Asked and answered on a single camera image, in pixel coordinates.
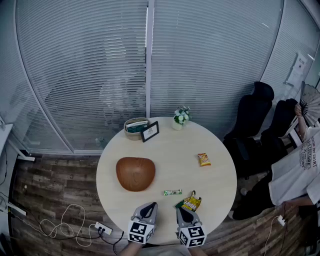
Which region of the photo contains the white potted flower plant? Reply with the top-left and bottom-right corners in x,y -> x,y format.
171,105 -> 193,131

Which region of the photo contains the woven round basket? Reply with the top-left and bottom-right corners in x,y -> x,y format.
123,117 -> 151,141

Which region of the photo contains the person's left forearm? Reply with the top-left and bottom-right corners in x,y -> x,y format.
119,241 -> 145,256

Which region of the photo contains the thin white charger cable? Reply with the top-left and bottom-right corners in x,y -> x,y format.
263,216 -> 281,256

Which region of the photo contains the dark green pouch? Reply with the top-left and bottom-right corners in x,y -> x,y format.
126,122 -> 149,134

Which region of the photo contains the black cable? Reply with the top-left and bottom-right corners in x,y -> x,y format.
98,227 -> 125,255

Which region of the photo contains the brown wooden bowl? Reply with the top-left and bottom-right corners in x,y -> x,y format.
115,156 -> 156,193

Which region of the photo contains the orange snack packet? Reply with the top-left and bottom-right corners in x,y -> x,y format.
197,152 -> 212,168

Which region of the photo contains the black picture frame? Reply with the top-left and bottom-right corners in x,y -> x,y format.
140,120 -> 160,143

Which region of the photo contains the person's right forearm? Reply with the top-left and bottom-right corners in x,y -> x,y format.
187,246 -> 208,256

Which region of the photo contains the black office chair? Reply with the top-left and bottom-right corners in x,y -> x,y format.
223,81 -> 275,177
259,98 -> 300,165

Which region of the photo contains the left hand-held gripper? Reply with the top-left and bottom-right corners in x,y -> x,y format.
127,201 -> 159,245

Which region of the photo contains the white slatted bench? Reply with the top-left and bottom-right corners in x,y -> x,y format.
279,116 -> 304,149

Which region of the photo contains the yellow snack packet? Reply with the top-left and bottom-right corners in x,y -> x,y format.
174,190 -> 202,213

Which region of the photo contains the white power strip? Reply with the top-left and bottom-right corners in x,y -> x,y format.
94,221 -> 114,236

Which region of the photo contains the white paper notice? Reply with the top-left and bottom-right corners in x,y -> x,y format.
285,51 -> 309,88

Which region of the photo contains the white side desk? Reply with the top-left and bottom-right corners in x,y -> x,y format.
0,114 -> 36,162

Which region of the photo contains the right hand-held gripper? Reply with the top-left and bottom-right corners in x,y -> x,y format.
175,206 -> 208,249

